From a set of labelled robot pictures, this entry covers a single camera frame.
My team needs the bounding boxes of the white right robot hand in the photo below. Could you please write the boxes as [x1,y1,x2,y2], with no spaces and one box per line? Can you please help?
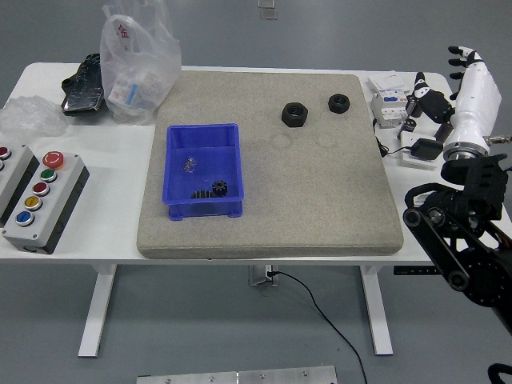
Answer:
[410,45,503,150]

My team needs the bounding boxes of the small black hex nut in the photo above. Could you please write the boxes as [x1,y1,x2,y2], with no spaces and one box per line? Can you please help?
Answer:
[327,92,351,115]

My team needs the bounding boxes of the large black hex nut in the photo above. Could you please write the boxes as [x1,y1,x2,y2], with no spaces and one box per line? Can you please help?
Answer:
[281,102,308,128]

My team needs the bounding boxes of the blue plastic box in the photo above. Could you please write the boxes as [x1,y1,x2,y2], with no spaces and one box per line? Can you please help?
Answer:
[159,122,245,221]

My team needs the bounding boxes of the grey five-button control box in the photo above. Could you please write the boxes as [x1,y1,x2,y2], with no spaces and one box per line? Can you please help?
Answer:
[2,150,90,255]

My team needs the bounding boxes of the grey control box, red button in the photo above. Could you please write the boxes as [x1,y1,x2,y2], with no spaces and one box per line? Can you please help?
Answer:
[0,143,40,227]

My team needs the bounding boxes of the black power adapter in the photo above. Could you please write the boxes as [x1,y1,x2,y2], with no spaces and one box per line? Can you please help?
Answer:
[410,138,444,162]

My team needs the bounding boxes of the white circuit breaker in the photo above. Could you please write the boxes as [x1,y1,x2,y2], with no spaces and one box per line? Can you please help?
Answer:
[370,88,410,130]

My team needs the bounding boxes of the black table control panel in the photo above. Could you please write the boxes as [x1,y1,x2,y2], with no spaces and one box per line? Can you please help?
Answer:
[393,265,440,276]

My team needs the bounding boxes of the clear floor fixture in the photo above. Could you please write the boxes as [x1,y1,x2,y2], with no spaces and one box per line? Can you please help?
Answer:
[257,0,279,21]

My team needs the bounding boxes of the white table leg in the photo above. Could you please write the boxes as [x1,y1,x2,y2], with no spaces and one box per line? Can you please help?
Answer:
[358,264,394,356]
[77,263,118,358]

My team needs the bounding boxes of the grey-brown felt mat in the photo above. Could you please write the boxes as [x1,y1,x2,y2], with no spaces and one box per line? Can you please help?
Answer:
[136,70,404,260]

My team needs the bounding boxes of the white plastic bag with boxes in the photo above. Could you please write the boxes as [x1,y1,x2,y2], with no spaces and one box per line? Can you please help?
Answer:
[98,0,182,126]

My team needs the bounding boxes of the silver metal plate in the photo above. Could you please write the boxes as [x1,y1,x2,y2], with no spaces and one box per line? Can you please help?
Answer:
[136,365,338,384]

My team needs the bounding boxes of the crumpled clear plastic bag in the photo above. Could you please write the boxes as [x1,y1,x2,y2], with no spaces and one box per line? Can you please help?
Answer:
[0,95,69,141]

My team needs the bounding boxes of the black adapter cord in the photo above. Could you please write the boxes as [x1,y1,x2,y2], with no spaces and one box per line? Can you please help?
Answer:
[372,118,415,159]

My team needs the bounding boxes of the black floor cable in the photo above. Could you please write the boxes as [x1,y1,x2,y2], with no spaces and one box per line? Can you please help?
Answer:
[268,270,368,384]

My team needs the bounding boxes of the metal bracket under table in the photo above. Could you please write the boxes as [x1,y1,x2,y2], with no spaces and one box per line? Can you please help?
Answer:
[247,264,280,287]

